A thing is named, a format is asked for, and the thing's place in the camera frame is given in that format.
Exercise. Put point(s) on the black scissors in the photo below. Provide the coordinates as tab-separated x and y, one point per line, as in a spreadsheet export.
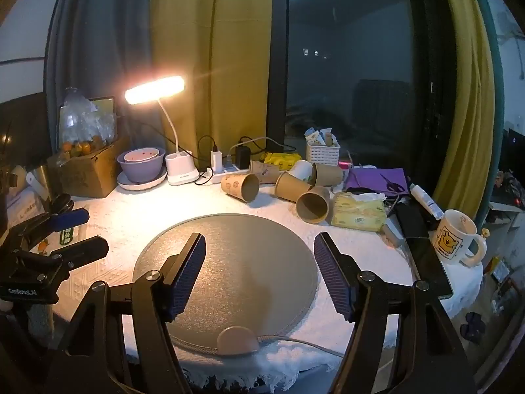
393	186

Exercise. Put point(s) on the yellow packet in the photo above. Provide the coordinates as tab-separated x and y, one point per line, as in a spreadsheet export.
283	158

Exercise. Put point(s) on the pink mat controller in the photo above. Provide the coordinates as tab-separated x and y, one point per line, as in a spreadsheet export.
238	340

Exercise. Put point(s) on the yellow curtain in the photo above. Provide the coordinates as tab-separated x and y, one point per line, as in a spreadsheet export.
213	57
467	90

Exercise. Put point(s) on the white power strip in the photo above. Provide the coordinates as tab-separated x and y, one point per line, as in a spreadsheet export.
229	172

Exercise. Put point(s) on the white desk lamp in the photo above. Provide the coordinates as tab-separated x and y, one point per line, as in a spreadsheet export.
180	170

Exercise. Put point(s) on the round grey heating mat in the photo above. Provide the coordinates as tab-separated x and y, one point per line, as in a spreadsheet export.
246	262

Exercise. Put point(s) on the dark headboard panel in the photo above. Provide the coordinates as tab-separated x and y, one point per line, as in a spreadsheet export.
22	131

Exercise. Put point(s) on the white paper cup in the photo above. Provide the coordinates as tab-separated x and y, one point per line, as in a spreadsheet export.
301	169

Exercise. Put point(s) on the yellow tissue pack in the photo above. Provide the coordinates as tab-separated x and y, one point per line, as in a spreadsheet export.
357	213

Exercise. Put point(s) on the dark slippers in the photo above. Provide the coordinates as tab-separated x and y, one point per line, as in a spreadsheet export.
472	327

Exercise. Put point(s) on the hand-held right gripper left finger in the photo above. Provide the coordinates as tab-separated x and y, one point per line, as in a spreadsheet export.
186	281

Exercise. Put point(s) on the grey curtain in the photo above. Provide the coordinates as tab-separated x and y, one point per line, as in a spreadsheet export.
98	41

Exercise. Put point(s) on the purple bowl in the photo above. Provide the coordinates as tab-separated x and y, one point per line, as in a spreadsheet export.
141	170

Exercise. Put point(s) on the white slotted basket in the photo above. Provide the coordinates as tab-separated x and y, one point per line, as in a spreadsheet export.
323	154

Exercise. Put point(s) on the white textured tablecloth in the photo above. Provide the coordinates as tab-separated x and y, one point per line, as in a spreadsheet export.
123	221

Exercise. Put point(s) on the white packet with green label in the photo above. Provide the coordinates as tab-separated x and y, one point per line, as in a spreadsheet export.
65	239

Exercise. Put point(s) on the clear plastic bag of fruit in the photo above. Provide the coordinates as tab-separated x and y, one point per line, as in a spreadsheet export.
84	127

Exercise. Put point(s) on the purple folder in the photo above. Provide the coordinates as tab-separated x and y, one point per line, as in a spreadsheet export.
365	180

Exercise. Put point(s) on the white mug with yellow bear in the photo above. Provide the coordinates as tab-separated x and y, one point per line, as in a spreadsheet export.
451	240

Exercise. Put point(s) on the black phone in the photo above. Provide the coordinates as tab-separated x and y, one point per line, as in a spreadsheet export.
428	269

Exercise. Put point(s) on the black pouch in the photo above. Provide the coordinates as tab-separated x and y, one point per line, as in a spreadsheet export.
412	221

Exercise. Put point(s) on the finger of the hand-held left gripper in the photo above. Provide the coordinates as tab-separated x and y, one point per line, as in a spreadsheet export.
67	219
84	251

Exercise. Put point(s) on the white tube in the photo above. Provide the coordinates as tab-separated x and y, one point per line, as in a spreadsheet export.
426	201

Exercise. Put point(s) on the pink bowl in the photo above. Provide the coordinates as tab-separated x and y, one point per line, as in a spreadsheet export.
141	156

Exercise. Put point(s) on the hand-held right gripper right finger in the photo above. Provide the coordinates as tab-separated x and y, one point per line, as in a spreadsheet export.
335	281

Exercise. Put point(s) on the cardboard box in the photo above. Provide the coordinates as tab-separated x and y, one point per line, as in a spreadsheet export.
88	174

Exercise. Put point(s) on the white plate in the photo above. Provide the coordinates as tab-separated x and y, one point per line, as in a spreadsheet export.
139	185

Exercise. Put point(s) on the black charger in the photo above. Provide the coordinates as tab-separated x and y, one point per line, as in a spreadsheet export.
243	156

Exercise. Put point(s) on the brown paper cup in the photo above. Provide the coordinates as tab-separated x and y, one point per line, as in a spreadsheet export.
266	171
312	207
291	185
238	185
329	174

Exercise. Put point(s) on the white charger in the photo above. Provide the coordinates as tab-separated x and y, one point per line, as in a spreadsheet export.
216	160

